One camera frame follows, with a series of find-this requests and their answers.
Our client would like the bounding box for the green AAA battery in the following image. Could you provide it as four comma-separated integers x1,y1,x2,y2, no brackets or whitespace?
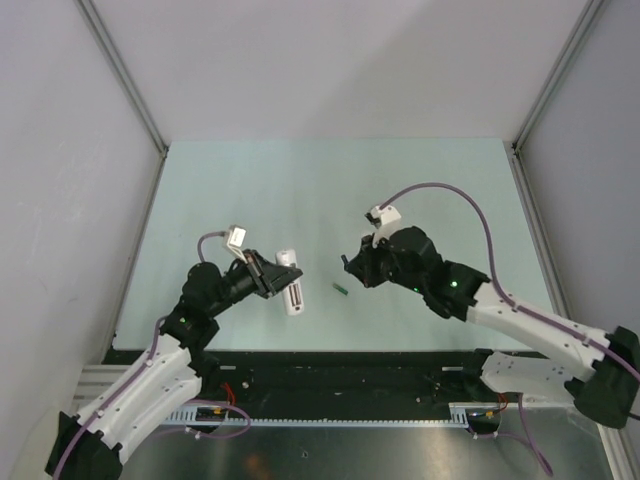
332,283,349,296

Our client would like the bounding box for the white remote control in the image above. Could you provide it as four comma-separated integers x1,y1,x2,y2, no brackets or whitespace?
275,249,305,316

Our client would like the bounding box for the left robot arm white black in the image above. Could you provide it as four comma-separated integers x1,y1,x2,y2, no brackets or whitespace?
45,249,302,479

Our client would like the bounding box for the left aluminium frame post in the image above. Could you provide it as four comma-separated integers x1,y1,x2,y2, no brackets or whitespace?
74,0,168,157

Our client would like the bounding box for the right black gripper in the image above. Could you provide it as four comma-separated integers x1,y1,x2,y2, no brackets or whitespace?
347,231,426,294

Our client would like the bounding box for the right aluminium frame post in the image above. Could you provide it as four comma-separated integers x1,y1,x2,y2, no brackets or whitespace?
511,0,610,153

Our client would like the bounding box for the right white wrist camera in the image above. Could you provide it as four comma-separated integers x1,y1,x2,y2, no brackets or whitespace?
365,205,402,242

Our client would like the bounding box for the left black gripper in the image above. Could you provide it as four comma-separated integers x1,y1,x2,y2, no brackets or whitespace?
206,249,301,317

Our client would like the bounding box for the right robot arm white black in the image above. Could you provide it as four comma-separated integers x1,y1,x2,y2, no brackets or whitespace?
341,227,639,429

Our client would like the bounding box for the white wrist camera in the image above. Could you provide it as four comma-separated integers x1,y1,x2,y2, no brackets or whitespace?
365,205,402,242
225,225,247,252

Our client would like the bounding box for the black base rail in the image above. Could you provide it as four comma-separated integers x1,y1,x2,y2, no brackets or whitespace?
196,349,519,420

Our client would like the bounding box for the grey slotted cable duct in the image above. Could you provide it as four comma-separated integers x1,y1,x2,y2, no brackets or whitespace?
161,403,507,430

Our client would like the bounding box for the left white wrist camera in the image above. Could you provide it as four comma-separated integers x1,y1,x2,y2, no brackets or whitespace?
225,225,247,252

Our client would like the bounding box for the aluminium frame post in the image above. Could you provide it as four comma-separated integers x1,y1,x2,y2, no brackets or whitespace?
511,0,610,153
74,0,168,157

